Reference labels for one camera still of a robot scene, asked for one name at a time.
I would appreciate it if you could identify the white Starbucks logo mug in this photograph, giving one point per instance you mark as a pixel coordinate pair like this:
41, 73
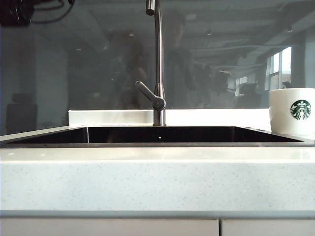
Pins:
280, 115

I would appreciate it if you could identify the black undermount sink basin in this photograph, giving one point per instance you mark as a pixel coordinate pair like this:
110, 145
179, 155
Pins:
172, 134

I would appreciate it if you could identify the steel gooseneck faucet spout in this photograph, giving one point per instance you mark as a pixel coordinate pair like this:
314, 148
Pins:
159, 49

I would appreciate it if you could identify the wide grey cabinet door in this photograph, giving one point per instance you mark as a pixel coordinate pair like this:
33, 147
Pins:
108, 228

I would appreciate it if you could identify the narrow grey cabinet door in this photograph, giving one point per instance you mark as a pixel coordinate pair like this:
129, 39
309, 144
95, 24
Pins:
268, 228

